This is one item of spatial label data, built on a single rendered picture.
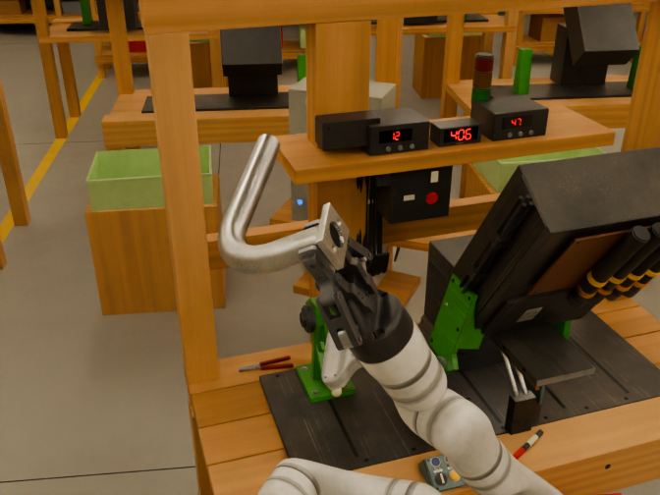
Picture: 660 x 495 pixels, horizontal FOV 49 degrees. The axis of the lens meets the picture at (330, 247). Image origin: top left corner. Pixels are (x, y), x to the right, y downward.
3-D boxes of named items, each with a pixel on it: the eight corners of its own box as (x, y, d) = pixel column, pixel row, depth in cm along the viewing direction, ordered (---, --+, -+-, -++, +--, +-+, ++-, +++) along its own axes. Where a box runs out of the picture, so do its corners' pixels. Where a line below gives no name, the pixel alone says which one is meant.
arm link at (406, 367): (317, 383, 79) (345, 414, 83) (412, 360, 75) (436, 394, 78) (328, 320, 86) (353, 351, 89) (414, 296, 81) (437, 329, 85)
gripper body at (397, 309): (417, 302, 82) (379, 245, 76) (414, 362, 75) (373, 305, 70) (358, 318, 85) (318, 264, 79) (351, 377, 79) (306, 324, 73)
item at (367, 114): (380, 144, 182) (381, 117, 179) (322, 151, 178) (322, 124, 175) (370, 136, 188) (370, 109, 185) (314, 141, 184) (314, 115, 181)
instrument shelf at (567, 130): (614, 145, 199) (616, 132, 197) (295, 186, 175) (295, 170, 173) (561, 118, 220) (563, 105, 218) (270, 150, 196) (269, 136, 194)
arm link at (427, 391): (394, 324, 88) (443, 352, 81) (445, 395, 96) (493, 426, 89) (355, 366, 86) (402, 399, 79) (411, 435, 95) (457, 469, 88)
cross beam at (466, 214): (607, 209, 237) (612, 184, 232) (207, 271, 202) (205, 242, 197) (597, 203, 241) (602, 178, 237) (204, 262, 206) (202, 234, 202)
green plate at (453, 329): (474, 368, 185) (502, 296, 177) (447, 367, 182) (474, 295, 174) (454, 343, 195) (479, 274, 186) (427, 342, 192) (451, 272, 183)
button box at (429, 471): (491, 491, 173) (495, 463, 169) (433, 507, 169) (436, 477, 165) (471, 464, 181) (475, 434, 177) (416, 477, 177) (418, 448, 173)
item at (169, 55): (632, 298, 246) (700, -2, 200) (188, 384, 206) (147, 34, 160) (614, 285, 254) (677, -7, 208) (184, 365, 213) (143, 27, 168)
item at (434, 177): (449, 216, 194) (454, 164, 187) (390, 225, 189) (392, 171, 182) (429, 198, 204) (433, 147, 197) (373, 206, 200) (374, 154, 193)
